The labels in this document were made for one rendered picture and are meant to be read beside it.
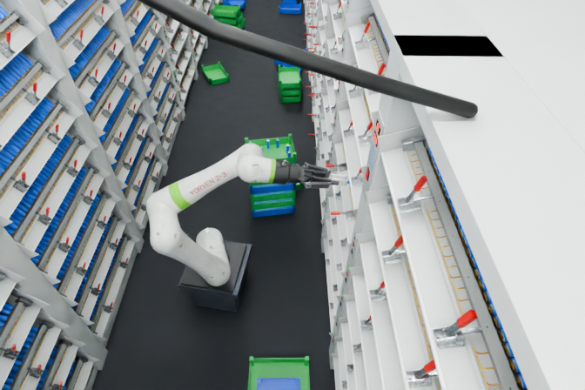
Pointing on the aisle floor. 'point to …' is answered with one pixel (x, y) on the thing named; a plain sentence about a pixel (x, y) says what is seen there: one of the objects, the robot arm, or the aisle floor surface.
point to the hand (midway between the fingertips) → (338, 179)
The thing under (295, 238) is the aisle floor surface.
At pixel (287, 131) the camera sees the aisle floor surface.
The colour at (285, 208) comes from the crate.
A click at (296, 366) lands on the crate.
